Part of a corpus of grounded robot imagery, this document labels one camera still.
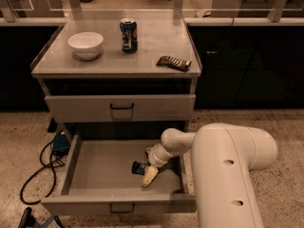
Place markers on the grey drawer cabinet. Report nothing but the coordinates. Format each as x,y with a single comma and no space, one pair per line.
61,73

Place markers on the glass barrier panel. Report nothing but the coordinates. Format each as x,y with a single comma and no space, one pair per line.
284,11

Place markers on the open middle grey drawer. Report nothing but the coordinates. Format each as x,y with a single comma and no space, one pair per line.
98,181

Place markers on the blue power box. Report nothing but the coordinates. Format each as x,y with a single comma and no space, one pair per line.
61,144

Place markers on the brown snack bar wrapper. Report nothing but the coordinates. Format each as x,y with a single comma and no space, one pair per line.
175,63

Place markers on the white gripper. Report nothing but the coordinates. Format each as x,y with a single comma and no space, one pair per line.
156,159

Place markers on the white bowl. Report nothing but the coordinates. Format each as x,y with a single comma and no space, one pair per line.
86,45

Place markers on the dark counter cabinet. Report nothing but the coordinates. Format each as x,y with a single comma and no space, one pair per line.
242,67

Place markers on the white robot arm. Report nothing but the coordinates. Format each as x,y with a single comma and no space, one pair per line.
222,157

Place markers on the closed top grey drawer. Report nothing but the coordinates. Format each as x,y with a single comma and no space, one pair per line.
121,108

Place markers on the blue soda can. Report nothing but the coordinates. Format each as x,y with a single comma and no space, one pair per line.
128,28

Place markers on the blue rxbar blueberry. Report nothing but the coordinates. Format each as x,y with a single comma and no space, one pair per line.
139,168

